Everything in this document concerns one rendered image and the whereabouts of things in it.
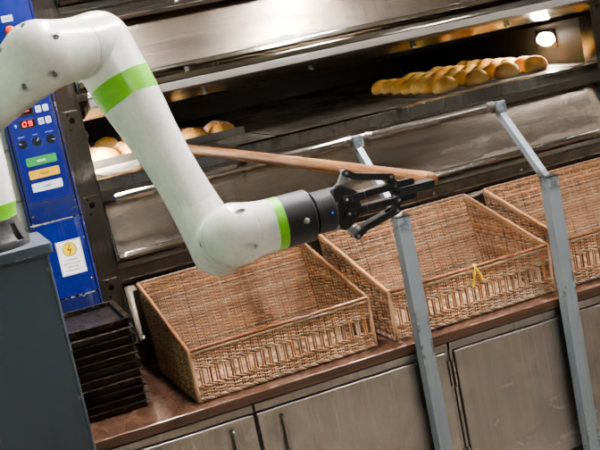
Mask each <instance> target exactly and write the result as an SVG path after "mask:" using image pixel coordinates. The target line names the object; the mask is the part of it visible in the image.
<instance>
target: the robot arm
mask: <svg viewBox="0 0 600 450"><path fill-rule="evenodd" d="M79 80H81V81H82V83H83V84H84V86H85V87H86V89H87V91H88V92H89V94H90V95H91V96H92V97H93V99H94V100H95V102H96V104H97V105H98V107H99V108H100V109H101V111H102V112H103V114H104V116H105V117H106V118H107V120H108V121H109V122H110V123H111V124H112V126H113V127H114V129H115V130H116V131H117V133H118V134H119V135H120V137H121V138H122V140H123V141H124V142H125V144H126V145H127V146H128V148H129V149H130V151H131V152H132V153H133V154H134V155H135V157H136V158H137V160H138V161H139V163H140V164H141V166H142V167H143V169H144V170H145V172H146V174H147V175H148V177H149V179H150V180H151V181H152V182H153V184H154V186H155V188H156V189H157V191H158V193H159V194H160V196H161V198H162V200H163V201H164V203H165V205H166V206H167V208H168V210H169V212H170V214H171V216H172V218H173V220H174V221H175V223H176V225H177V227H178V229H179V232H180V234H181V236H182V237H183V239H184V241H185V244H186V246H187V249H188V251H189V253H190V255H191V257H192V260H193V262H194V263H195V265H196V266H197V267H198V268H199V269H200V270H201V271H203V272H204V273H207V274H210V275H212V276H217V277H222V276H227V275H230V274H232V273H234V272H235V271H237V270H238V269H239V268H241V266H243V265H246V264H249V263H251V262H252V261H254V260H256V259H258V258H260V257H262V256H264V255H267V254H270V253H273V252H276V251H279V250H282V249H286V248H289V247H292V246H298V245H302V244H305V243H309V242H312V241H315V240H316V239H317V237H318V235H320V234H323V233H326V232H330V231H333V230H337V229H342V230H347V231H348V232H349V233H350V236H351V238H356V239H360V238H361V237H362V236H363V235H364V234H365V233H366V232H367V231H368V230H370V229H373V228H374V227H376V226H378V225H380V223H382V222H384V221H387V220H388V219H390V218H392V217H394V216H396V215H397V214H399V213H400V212H401V209H400V204H401V203H402V202H404V201H408V200H412V199H415V198H416V197H417V194H416V193H417V192H421V191H424V190H427V189H431V188H435V187H436V185H435V180H433V179H421V180H418V181H414V179H412V178H405V179H400V180H395V176H394V174H392V173H386V172H351V171H348V170H343V169H340V170H339V171H338V175H339V177H338V180H337V183H334V184H333V185H332V186H331V187H328V188H325V189H322V190H318V191H314V192H311V193H307V192H305V191H304V190H298V191H295V192H291V193H287V194H284V195H280V196H274V197H270V198H267V199H263V200H259V201H253V202H244V203H227V204H224V203H223V202H222V201H221V199H220V197H219V196H218V195H217V193H216V192H215V190H214V189H213V187H212V185H211V183H210V182H209V180H208V179H207V178H206V177H205V175H204V173H203V171H202V170H201V168H200V166H199V165H198V163H197V161H196V159H195V157H194V156H193V154H192V153H191V151H190V149H189V147H188V145H187V143H186V141H185V139H184V138H183V136H182V134H181V132H180V130H179V127H178V125H177V123H176V121H175V120H174V118H173V115H172V113H171V110H170V108H169V106H168V104H167V102H166V100H165V98H164V96H163V93H162V91H161V89H160V88H159V86H158V84H157V82H156V80H155V78H154V75H153V73H152V72H151V70H150V68H149V66H148V64H147V62H146V60H145V58H144V56H143V55H142V53H141V51H140V50H139V48H138V45H137V43H136V42H135V40H134V38H133V37H132V36H131V34H130V32H129V30H128V28H127V27H126V25H125V24H124V23H123V22H122V21H121V20H120V19H119V18H118V17H116V16H115V15H113V14H111V13H109V12H103V11H91V12H85V13H82V14H79V15H76V16H73V17H70V18H65V19H55V20H29V21H24V22H22V23H20V24H18V25H17V26H15V27H14V28H13V29H12V30H11V31H10V32H9V33H8V34H7V36H6V37H5V39H4V41H3V42H2V43H1V45H0V132H1V131H2V130H3V129H5V128H6V127H7V126H8V125H9V124H11V123H12V122H13V121H14V120H16V119H17V118H18V117H19V116H21V115H22V114H23V113H25V112H26V111H27V110H28V109H29V108H31V107H32V106H33V105H35V104H37V103H38V102H39V101H41V100H42V99H44V98H45V97H47V96H49V95H50V94H52V93H53V92H54V91H55V90H57V89H59V88H61V87H63V86H66V85H68V84H70V83H72V82H75V81H79ZM351 179H354V180H385V181H386V182H387V183H383V184H380V185H377V186H373V187H367V188H364V189H360V190H354V189H352V188H350V187H347V186H345V185H344V184H345V183H346V182H347V183H348V182H350V181H351ZM391 190H394V194H395V195H394V196H389V197H385V198H381V199H379V200H375V201H371V202H368V203H364V204H360V199H364V198H365V197H368V196H374V195H377V194H381V193H385V192H388V191H391ZM390 205H391V206H390ZM387 206H390V207H389V208H387V209H386V210H384V211H382V212H380V213H378V214H376V215H374V216H372V217H371V218H369V219H368V220H366V221H364V222H362V223H360V224H359V225H354V226H352V225H353V224H354V223H355V222H356V220H357V219H358V218H359V217H360V215H361V214H362V213H367V212H369V211H373V210H377V209H379V208H383V207H387ZM29 242H30V237H29V233H28V232H27V231H26V230H25V229H24V228H23V227H22V226H21V223H20V221H19V219H18V216H17V213H16V200H15V196H14V193H13V186H12V182H11V178H10V174H9V171H8V167H7V163H6V160H5V156H4V149H3V147H2V143H1V139H0V253H3V252H6V251H9V250H13V249H15V248H18V247H20V246H24V245H26V244H28V243H29Z"/></svg>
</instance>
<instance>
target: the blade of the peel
mask: <svg viewBox="0 0 600 450"><path fill-rule="evenodd" d="M243 134H245V129H244V126H241V127H235V128H234V129H226V130H223V131H219V132H215V133H211V134H207V135H203V136H200V137H192V138H189V139H185V141H186V143H187V144H190V145H202V144H205V143H209V142H213V141H216V140H221V139H224V138H231V137H234V136H238V135H243ZM136 159H137V158H136V157H135V155H134V154H133V153H127V154H121V155H117V156H113V157H109V158H105V159H102V160H98V161H93V164H94V168H95V170H97V169H101V168H104V167H108V166H112V165H116V164H120V163H126V162H130V161H134V160H136Z"/></svg>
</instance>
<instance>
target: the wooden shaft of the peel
mask: <svg viewBox="0 0 600 450"><path fill-rule="evenodd" d="M187 145H188V147H189V149H190V151H191V153H192V154H199V155H205V156H211V157H218V158H224V159H230V160H237V161H243V162H250V163H262V164H269V165H275V166H281V167H288V168H294V169H300V170H308V171H319V172H326V173H332V174H338V171H339V170H340V169H343V170H348V171H351V172H386V173H392V174H394V176H395V180H400V179H405V178H412V179H414V181H418V180H421V179H433V180H435V185H436V184H437V183H438V176H437V175H436V174H435V173H434V172H431V171H416V170H408V169H400V168H392V167H384V166H377V165H369V164H360V163H353V162H338V161H330V160H322V159H314V158H306V157H299V156H291V155H283V154H268V153H260V152H252V151H245V150H237V149H228V148H221V147H213V146H198V145H190V144H187Z"/></svg>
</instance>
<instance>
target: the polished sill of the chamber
mask: <svg viewBox="0 0 600 450"><path fill-rule="evenodd" d="M595 73H598V66H597V62H584V63H580V64H576V65H572V66H569V67H565V68H561V69H557V70H553V71H547V72H542V73H539V74H535V75H531V76H527V77H523V78H519V79H513V80H508V81H505V82H501V83H497V84H494V85H489V86H485V87H479V88H474V89H471V90H467V91H463V92H460V93H455V94H452V95H448V96H441V97H437V98H433V99H430V100H426V101H421V102H418V103H414V104H408V105H403V106H399V107H396V108H392V109H387V110H384V111H380V112H374V113H369V114H365V115H362V116H358V117H354V118H350V119H346V120H342V121H335V122H331V123H328V124H324V125H320V126H316V127H312V128H309V129H302V130H298V131H294V132H290V133H287V134H282V135H278V136H275V137H268V138H264V139H260V140H256V141H253V142H249V143H244V144H241V145H237V146H230V147H226V148H228V149H237V150H245V151H252V152H260V153H269V152H273V151H277V150H280V149H284V148H288V147H292V146H299V145H302V144H306V143H310V142H313V141H318V140H322V139H325V138H332V137H335V136H339V135H344V134H347V133H351V132H355V131H358V130H362V129H368V128H373V127H377V126H380V125H384V124H388V123H391V122H395V121H402V120H406V119H410V118H413V117H417V116H421V115H425V114H429V113H435V112H439V111H443V110H446V109H451V108H455V107H458V106H462V105H466V104H472V103H477V102H480V101H484V100H488V99H491V98H495V97H499V96H506V95H510V94H513V93H517V92H521V91H524V90H528V89H532V88H539V87H543V86H546V85H550V84H554V83H558V82H562V81H565V80H569V79H576V78H579V77H584V76H587V75H591V74H595ZM194 157H195V159H196V161H197V163H198V165H199V166H200V168H201V169H203V168H206V167H211V166H214V165H218V164H222V163H228V162H232V161H236V160H230V159H224V158H218V157H211V156H205V155H199V154H196V155H194ZM147 181H151V180H150V179H149V177H148V175H147V174H146V172H145V170H144V169H143V168H139V169H135V170H132V171H124V172H121V173H117V174H113V175H110V176H105V177H102V178H98V179H97V183H98V186H99V190H100V193H103V192H107V191H111V190H114V189H118V188H125V187H128V186H133V185H136V184H140V183H144V182H147Z"/></svg>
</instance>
